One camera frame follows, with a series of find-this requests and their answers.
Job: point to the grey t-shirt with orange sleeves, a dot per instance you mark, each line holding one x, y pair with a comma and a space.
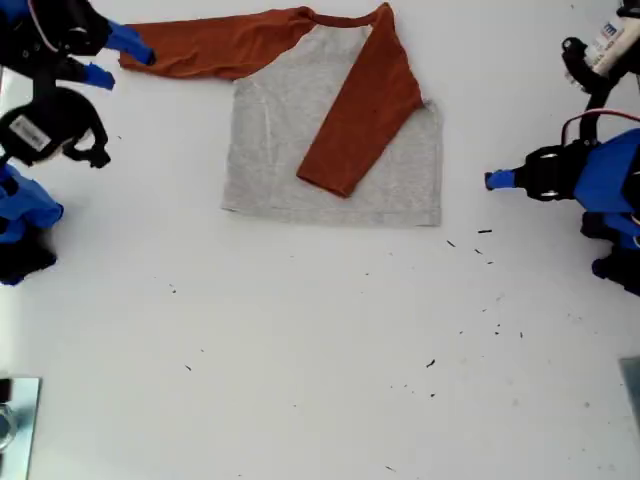
280, 150

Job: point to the black clamp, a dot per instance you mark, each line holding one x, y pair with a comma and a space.
4, 390

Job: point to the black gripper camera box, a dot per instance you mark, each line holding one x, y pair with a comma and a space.
585, 70
30, 127

